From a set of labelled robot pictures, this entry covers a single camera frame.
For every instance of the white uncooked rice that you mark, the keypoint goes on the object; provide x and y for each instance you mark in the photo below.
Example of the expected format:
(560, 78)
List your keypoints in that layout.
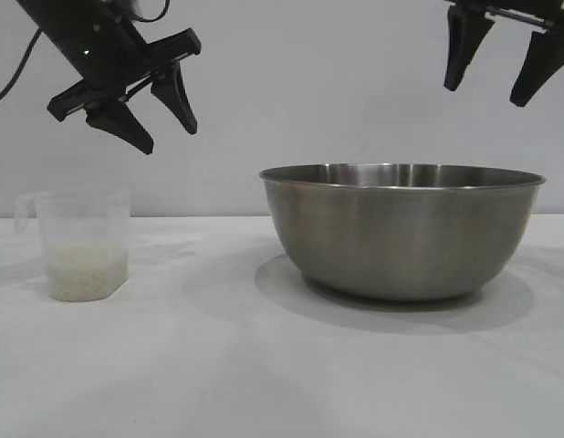
(88, 274)

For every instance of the clear plastic measuring cup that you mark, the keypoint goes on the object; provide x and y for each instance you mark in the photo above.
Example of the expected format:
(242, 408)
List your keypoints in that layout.
(81, 219)

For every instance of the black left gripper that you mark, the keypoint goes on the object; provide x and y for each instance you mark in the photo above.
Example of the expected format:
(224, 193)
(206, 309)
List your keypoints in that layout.
(86, 36)

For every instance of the stainless steel mixing bowl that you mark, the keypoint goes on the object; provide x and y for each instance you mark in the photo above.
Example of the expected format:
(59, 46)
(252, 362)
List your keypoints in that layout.
(400, 237)

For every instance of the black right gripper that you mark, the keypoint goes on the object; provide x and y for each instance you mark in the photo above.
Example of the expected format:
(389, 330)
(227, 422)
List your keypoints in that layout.
(514, 9)

